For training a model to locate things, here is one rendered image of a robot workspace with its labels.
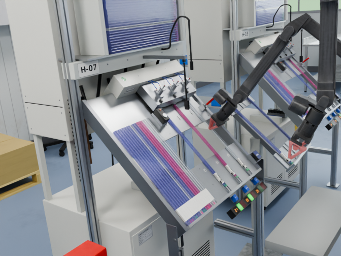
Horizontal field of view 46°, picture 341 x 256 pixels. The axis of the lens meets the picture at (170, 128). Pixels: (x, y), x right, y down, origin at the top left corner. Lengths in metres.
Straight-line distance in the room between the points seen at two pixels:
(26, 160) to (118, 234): 2.28
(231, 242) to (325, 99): 1.62
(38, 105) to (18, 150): 1.97
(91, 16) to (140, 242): 1.04
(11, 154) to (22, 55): 2.01
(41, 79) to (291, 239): 1.33
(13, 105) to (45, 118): 3.05
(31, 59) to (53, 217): 0.85
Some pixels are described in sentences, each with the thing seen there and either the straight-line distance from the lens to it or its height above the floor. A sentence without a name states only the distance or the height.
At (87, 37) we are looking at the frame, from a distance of 1.85.
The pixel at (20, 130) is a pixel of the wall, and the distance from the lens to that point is 5.17.
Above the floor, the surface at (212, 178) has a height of 0.79.
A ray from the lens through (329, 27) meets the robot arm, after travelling 1.48.
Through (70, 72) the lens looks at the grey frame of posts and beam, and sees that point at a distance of 1.74.
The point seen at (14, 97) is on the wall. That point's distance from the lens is 5.09.
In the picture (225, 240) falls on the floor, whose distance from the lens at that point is 2.91.
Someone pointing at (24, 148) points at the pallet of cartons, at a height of 0.40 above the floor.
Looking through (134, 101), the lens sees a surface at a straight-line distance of 1.95.
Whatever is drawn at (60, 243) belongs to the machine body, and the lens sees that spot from 2.37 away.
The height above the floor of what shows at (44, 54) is 1.41.
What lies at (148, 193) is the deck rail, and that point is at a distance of 1.68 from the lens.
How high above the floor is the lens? 1.57
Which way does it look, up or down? 17 degrees down
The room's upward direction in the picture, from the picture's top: 5 degrees counter-clockwise
